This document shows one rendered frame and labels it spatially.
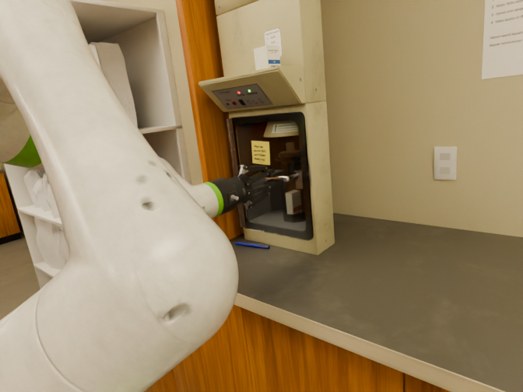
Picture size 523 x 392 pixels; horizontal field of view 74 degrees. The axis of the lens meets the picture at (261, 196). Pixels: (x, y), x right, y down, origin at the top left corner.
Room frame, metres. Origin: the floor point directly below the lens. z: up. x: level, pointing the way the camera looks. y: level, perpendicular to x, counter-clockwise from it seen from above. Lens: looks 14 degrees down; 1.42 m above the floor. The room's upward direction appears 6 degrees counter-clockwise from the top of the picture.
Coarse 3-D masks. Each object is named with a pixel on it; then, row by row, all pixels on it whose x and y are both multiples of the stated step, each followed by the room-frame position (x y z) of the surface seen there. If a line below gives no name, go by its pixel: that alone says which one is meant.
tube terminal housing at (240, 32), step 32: (288, 0) 1.04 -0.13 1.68; (320, 0) 1.10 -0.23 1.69; (224, 32) 1.21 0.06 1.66; (256, 32) 1.12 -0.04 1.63; (288, 32) 1.05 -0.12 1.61; (320, 32) 1.09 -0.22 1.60; (224, 64) 1.22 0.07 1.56; (288, 64) 1.05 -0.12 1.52; (320, 64) 1.08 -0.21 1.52; (320, 96) 1.07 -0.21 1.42; (320, 128) 1.07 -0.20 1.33; (320, 160) 1.06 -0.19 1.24; (320, 192) 1.05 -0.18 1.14; (320, 224) 1.04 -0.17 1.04
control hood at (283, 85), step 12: (252, 72) 0.99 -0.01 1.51; (264, 72) 0.97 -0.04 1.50; (276, 72) 0.95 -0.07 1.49; (288, 72) 0.96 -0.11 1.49; (300, 72) 1.01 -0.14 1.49; (204, 84) 1.13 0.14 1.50; (216, 84) 1.10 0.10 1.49; (228, 84) 1.08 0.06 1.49; (240, 84) 1.05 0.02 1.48; (264, 84) 1.00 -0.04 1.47; (276, 84) 0.98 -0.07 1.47; (288, 84) 0.96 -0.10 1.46; (300, 84) 1.00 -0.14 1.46; (276, 96) 1.02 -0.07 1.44; (288, 96) 1.00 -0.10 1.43; (300, 96) 1.00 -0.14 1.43; (240, 108) 1.15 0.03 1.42; (252, 108) 1.12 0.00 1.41
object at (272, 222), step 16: (288, 112) 1.05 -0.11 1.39; (240, 128) 1.18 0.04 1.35; (256, 128) 1.14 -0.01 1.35; (272, 128) 1.09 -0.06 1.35; (288, 128) 1.05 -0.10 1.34; (304, 128) 1.02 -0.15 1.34; (240, 144) 1.19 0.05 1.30; (272, 144) 1.10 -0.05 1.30; (288, 144) 1.06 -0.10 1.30; (304, 144) 1.02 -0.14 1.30; (240, 160) 1.20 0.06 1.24; (272, 160) 1.10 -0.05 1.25; (288, 160) 1.06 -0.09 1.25; (304, 160) 1.02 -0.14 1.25; (304, 176) 1.02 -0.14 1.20; (272, 192) 1.11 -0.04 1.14; (288, 192) 1.07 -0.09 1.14; (304, 192) 1.03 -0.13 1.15; (256, 208) 1.16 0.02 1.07; (272, 208) 1.11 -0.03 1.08; (288, 208) 1.07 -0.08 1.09; (304, 208) 1.03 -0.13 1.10; (256, 224) 1.17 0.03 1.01; (272, 224) 1.12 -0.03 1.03; (288, 224) 1.08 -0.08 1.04; (304, 224) 1.03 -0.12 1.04
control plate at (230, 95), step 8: (232, 88) 1.08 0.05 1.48; (240, 88) 1.06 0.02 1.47; (248, 88) 1.05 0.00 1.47; (256, 88) 1.03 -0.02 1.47; (216, 96) 1.15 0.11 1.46; (224, 96) 1.13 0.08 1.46; (232, 96) 1.12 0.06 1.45; (240, 96) 1.10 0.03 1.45; (248, 96) 1.08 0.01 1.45; (256, 96) 1.06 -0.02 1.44; (264, 96) 1.05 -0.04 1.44; (224, 104) 1.17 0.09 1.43; (232, 104) 1.15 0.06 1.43; (240, 104) 1.13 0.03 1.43; (248, 104) 1.11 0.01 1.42; (256, 104) 1.09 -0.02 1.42; (264, 104) 1.08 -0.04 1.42; (272, 104) 1.06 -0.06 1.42
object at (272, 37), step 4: (276, 28) 1.07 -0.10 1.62; (264, 32) 1.10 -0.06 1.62; (268, 32) 1.09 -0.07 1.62; (272, 32) 1.08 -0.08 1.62; (276, 32) 1.07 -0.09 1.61; (280, 32) 1.06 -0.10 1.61; (264, 36) 1.11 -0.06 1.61; (268, 36) 1.10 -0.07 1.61; (272, 36) 1.08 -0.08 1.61; (276, 36) 1.07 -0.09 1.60; (280, 36) 1.07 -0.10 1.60; (268, 40) 1.10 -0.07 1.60; (272, 40) 1.09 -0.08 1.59; (276, 40) 1.08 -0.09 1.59; (280, 40) 1.07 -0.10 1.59; (268, 44) 1.10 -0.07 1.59; (272, 44) 1.09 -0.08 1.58; (276, 44) 1.08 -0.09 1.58; (280, 44) 1.07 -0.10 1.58; (280, 48) 1.07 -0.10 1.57; (280, 52) 1.07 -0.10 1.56; (280, 56) 1.07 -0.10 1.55
